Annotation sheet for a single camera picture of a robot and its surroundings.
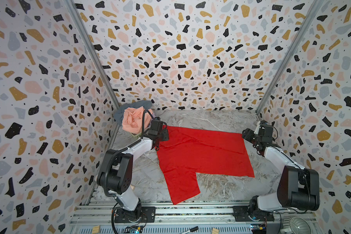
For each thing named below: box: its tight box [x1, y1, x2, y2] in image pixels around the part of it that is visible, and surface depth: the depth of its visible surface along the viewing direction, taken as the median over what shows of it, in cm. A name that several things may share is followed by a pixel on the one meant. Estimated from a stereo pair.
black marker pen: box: [179, 225, 199, 234], surface depth 71 cm
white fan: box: [280, 215, 312, 234], surface depth 70 cm
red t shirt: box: [156, 125, 255, 205], surface depth 94 cm
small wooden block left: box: [91, 225, 100, 234], surface depth 70 cm
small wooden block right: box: [211, 227, 219, 234], surface depth 70 cm
